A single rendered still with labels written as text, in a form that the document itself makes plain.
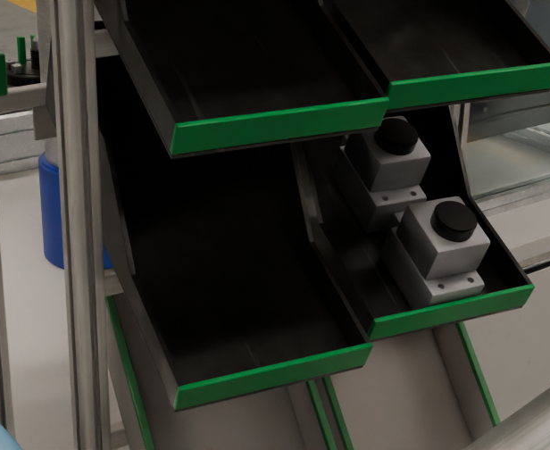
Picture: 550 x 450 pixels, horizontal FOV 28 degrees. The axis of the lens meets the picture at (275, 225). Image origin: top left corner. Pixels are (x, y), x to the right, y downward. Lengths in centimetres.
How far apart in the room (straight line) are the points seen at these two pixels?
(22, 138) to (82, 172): 129
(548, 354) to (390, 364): 104
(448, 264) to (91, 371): 25
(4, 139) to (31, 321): 56
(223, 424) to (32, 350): 63
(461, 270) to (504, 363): 108
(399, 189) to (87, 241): 23
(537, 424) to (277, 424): 42
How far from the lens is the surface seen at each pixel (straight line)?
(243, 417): 82
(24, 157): 200
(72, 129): 68
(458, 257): 75
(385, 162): 79
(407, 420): 89
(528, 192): 190
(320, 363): 70
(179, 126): 59
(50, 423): 128
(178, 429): 81
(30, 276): 161
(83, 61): 68
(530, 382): 192
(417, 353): 92
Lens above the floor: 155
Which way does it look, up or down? 23 degrees down
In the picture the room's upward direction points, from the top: 2 degrees clockwise
